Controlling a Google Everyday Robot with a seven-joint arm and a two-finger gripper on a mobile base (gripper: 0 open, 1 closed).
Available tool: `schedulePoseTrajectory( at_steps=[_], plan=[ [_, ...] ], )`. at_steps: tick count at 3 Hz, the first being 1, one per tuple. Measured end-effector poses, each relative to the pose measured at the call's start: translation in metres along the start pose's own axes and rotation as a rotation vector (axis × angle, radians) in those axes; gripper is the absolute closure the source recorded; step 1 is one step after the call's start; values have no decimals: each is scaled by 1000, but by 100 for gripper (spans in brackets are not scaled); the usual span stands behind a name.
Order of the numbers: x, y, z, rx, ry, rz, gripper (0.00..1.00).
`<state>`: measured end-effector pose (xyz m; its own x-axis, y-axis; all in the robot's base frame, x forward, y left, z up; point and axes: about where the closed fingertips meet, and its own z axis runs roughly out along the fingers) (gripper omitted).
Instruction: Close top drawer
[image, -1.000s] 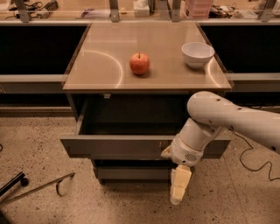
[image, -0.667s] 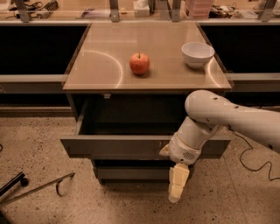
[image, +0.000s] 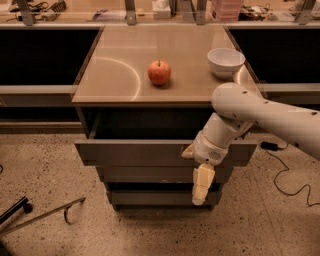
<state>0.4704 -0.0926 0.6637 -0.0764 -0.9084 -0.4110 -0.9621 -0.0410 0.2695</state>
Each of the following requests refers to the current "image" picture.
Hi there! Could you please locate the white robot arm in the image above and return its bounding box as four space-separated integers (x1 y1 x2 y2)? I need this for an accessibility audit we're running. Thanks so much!
182 82 320 206

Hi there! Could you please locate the grey drawer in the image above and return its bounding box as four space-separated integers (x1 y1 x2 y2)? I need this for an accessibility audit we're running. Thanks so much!
95 165 234 184
105 189 224 211
73 138 259 168

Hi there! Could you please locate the black wheeled stand leg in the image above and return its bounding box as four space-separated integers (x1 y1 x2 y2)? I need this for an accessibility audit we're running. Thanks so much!
0 197 33 225

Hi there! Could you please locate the grey bottom drawer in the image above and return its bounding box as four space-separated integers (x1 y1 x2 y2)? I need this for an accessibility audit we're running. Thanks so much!
105 189 224 211

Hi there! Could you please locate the red apple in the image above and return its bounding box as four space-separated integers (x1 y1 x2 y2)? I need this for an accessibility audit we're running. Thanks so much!
148 60 171 86

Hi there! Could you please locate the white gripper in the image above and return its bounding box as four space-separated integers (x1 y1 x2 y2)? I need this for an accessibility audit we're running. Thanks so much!
181 131 228 206

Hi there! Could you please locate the white bowl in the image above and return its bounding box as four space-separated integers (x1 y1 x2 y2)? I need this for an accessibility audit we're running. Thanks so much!
207 48 246 78

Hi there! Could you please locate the black power adapter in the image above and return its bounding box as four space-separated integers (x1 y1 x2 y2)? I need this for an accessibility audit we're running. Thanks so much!
260 141 280 151

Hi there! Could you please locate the grey top drawer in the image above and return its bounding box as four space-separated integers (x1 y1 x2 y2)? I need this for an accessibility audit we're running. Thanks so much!
73 138 259 168

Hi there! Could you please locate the white box on shelf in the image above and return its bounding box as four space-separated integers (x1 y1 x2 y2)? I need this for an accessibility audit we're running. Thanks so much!
152 0 171 19

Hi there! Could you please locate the grey middle drawer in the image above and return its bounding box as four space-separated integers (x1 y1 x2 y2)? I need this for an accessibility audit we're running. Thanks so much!
95 165 234 184

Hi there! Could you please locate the grey drawer cabinet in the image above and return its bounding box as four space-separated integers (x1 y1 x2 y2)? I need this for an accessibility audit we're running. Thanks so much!
72 24 256 209

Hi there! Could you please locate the pink plastic basket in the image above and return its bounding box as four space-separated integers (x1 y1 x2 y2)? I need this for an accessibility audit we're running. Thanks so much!
211 0 242 22

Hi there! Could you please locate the black cable on floor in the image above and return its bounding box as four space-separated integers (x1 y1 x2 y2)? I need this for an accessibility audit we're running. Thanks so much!
264 143 320 208

